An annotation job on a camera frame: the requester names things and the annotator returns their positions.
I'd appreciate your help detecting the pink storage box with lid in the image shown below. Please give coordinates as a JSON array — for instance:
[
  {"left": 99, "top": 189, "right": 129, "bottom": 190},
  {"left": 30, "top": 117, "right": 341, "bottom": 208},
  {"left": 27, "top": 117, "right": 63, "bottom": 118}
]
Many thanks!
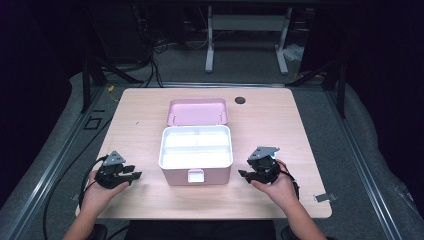
[{"left": 158, "top": 97, "right": 234, "bottom": 187}]

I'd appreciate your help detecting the bundle of black cables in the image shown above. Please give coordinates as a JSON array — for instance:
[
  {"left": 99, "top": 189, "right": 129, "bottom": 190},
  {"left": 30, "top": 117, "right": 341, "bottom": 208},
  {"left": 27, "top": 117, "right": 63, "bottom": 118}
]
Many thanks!
[{"left": 138, "top": 36, "right": 165, "bottom": 88}]

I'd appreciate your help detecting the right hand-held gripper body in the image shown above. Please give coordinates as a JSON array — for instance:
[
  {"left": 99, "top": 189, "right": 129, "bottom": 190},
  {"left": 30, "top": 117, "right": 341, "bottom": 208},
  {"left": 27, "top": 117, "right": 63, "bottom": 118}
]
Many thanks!
[{"left": 247, "top": 145, "right": 283, "bottom": 185}]

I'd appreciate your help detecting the clear plastic bag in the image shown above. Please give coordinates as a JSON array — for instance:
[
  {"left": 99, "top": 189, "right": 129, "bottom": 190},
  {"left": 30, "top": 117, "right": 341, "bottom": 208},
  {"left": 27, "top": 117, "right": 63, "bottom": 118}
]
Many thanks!
[{"left": 283, "top": 44, "right": 306, "bottom": 62}]

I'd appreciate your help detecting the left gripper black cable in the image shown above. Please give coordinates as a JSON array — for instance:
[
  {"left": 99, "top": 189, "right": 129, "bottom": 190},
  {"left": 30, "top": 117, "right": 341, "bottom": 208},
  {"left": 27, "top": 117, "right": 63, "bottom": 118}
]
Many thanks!
[{"left": 78, "top": 154, "right": 110, "bottom": 208}]

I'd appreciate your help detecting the white desk frame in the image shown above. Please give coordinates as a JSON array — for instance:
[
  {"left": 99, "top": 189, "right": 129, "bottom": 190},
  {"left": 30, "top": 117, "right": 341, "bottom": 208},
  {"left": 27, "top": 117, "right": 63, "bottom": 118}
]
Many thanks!
[{"left": 204, "top": 5, "right": 294, "bottom": 75}]

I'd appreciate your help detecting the grey metal table clip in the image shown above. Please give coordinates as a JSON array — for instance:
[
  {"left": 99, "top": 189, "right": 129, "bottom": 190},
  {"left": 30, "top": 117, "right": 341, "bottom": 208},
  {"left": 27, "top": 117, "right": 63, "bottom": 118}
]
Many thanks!
[{"left": 314, "top": 193, "right": 339, "bottom": 204}]

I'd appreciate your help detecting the white inner tray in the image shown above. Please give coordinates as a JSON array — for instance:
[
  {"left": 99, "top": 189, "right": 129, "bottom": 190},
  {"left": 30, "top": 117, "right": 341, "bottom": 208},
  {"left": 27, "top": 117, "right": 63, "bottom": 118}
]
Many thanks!
[{"left": 159, "top": 125, "right": 233, "bottom": 170}]

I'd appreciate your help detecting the person's right hand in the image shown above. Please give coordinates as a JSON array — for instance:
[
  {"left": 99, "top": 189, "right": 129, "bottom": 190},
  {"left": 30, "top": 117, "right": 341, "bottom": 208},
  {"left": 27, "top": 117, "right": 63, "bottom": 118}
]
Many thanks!
[{"left": 251, "top": 159, "right": 300, "bottom": 209}]

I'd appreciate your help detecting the person's left hand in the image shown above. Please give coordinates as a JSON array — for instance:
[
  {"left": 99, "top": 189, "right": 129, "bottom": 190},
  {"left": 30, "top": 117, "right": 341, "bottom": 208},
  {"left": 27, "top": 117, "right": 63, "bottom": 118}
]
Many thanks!
[{"left": 81, "top": 173, "right": 130, "bottom": 214}]

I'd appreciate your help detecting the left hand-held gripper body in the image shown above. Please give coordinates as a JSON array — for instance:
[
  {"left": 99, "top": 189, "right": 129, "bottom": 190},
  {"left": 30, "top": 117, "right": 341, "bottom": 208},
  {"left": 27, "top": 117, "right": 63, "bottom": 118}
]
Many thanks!
[{"left": 94, "top": 150, "right": 134, "bottom": 190}]

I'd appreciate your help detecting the yellow tag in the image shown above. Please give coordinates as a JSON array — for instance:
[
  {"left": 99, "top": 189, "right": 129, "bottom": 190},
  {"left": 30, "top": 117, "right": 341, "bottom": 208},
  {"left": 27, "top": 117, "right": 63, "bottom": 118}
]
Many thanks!
[{"left": 107, "top": 85, "right": 120, "bottom": 103}]

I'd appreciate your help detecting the black metal stand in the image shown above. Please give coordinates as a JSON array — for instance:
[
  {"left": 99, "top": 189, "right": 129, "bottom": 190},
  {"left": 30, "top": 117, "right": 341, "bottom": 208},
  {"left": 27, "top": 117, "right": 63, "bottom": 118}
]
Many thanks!
[
  {"left": 81, "top": 58, "right": 144, "bottom": 114},
  {"left": 288, "top": 59, "right": 347, "bottom": 118}
]

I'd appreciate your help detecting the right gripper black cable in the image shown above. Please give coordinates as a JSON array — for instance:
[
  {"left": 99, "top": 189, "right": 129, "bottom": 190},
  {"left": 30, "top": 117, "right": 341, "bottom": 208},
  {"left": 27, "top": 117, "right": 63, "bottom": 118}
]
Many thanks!
[{"left": 279, "top": 169, "right": 301, "bottom": 201}]

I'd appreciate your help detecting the aluminium floor rail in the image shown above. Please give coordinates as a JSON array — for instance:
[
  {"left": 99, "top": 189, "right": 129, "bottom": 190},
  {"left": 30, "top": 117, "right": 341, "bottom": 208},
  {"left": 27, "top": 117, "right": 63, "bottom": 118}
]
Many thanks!
[
  {"left": 0, "top": 86, "right": 111, "bottom": 240},
  {"left": 324, "top": 89, "right": 405, "bottom": 240}
]

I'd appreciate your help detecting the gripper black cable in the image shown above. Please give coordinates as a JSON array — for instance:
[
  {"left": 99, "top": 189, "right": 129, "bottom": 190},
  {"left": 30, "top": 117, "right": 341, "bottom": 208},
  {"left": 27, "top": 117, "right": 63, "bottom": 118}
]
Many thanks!
[
  {"left": 279, "top": 169, "right": 301, "bottom": 201},
  {"left": 78, "top": 154, "right": 110, "bottom": 208}
]

